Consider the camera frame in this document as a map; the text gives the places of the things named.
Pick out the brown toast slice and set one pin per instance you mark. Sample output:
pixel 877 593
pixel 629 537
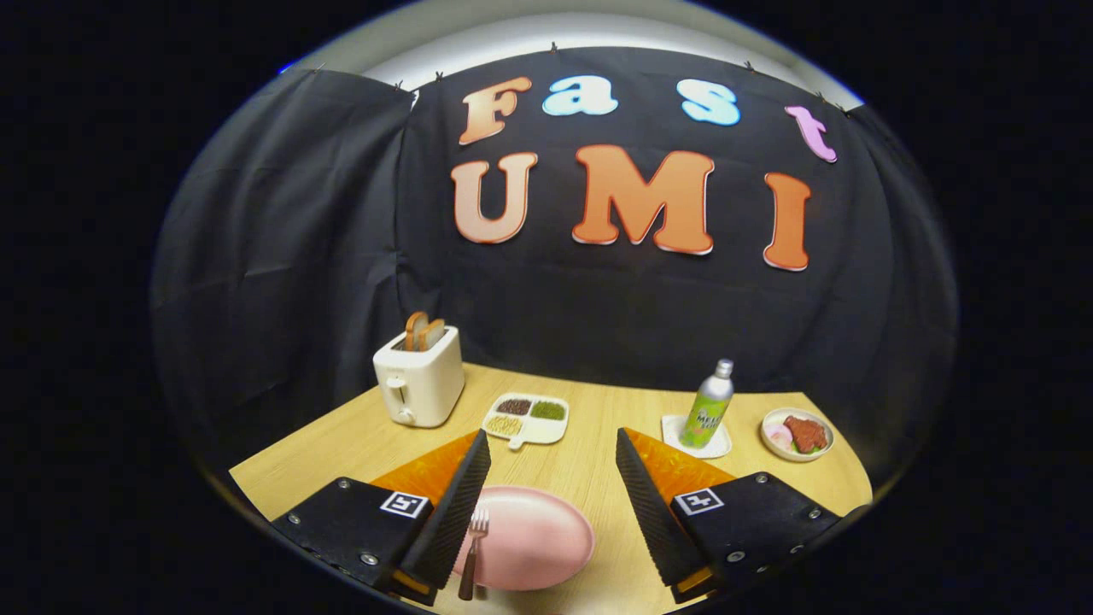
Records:
pixel 413 329
pixel 434 333

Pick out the dark brown beans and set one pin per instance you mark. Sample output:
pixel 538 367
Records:
pixel 514 407

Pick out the pink round plate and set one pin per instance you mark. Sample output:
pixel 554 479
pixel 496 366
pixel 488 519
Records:
pixel 538 538

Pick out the white square coaster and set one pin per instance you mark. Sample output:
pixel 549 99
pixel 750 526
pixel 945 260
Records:
pixel 672 431

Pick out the white toaster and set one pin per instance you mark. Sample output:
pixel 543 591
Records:
pixel 427 384

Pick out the red meat piece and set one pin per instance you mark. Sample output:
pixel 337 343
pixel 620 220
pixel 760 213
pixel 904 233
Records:
pixel 807 434

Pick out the pink ham slice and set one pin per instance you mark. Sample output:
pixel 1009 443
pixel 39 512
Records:
pixel 779 437

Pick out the green beans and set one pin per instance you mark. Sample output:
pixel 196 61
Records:
pixel 548 410

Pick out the black backdrop cloth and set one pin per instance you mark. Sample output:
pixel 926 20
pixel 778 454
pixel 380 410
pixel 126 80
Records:
pixel 598 307

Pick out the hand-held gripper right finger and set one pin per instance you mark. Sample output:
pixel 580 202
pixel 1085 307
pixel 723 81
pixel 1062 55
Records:
pixel 649 512

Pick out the white round food plate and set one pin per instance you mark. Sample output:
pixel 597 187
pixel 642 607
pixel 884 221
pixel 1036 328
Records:
pixel 773 454

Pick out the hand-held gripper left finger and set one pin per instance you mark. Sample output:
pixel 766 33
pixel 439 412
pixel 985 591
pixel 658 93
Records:
pixel 457 512

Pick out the green drink bottle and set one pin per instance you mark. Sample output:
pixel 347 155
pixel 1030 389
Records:
pixel 707 410

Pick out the white divided dish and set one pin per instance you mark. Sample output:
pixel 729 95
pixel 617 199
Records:
pixel 546 431

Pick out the yellow beans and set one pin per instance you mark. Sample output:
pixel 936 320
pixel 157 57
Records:
pixel 504 425

